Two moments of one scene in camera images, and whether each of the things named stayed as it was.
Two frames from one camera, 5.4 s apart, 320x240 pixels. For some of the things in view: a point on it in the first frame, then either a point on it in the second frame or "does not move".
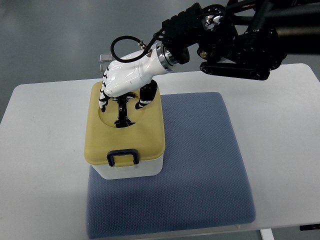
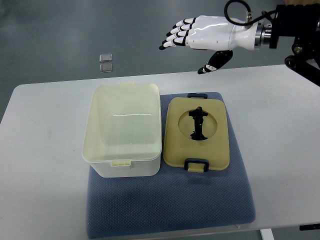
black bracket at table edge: [309, 227] does not move
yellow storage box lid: [142, 142] to [180, 150]
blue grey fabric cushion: [203, 186] does not move
